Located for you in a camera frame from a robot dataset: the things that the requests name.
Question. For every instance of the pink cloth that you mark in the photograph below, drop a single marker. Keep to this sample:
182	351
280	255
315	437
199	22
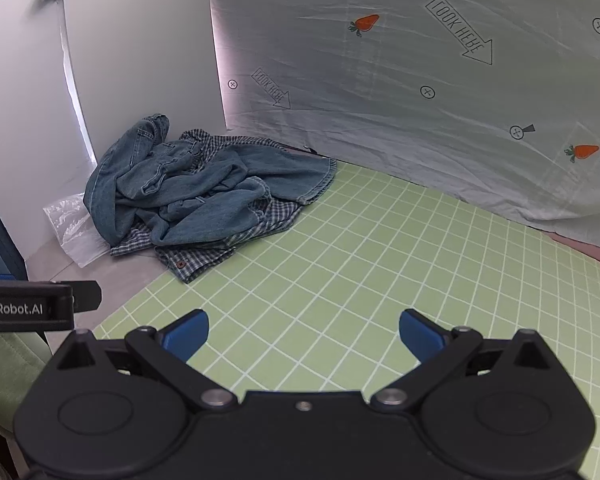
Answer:
590	252

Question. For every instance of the blue plaid shirt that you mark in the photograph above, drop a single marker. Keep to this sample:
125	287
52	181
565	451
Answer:
195	261

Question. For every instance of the green cloth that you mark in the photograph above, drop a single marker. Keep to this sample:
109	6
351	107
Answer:
10	380

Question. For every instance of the clear plastic bag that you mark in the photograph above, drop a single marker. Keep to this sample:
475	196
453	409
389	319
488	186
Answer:
75	232

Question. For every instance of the pale carrot print sheet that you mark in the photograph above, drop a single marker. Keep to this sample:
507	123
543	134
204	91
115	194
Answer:
405	85

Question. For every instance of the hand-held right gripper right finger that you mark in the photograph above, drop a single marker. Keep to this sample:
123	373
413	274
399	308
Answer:
420	334

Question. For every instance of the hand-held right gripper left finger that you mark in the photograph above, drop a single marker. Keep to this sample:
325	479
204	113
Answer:
187	334

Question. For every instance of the blue denim jeans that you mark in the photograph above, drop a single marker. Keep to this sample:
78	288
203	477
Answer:
205	200

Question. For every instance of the white foam board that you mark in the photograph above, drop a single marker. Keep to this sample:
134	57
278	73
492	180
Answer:
140	50

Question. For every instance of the green grid cutting mat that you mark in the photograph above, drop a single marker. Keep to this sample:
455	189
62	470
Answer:
380	260

